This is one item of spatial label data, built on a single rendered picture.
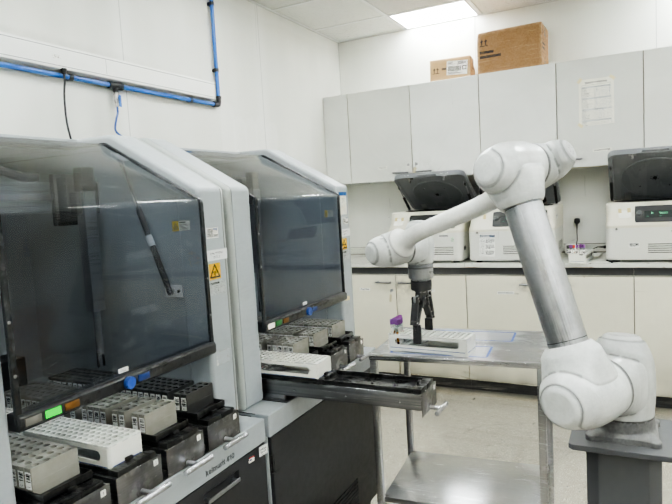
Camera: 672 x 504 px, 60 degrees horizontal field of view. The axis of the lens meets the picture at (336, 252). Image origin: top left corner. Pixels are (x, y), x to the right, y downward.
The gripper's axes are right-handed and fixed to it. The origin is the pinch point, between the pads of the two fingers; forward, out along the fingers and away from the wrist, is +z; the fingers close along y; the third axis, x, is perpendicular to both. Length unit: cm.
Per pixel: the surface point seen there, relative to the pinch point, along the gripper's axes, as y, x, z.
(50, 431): -113, 51, 1
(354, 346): 5.7, 32.1, 8.4
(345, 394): -43.6, 8.6, 9.1
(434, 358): -9.5, -7.6, 5.5
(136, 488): -110, 25, 11
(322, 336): -6.9, 39.0, 1.8
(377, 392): -43.0, -2.1, 7.3
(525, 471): 29, -28, 59
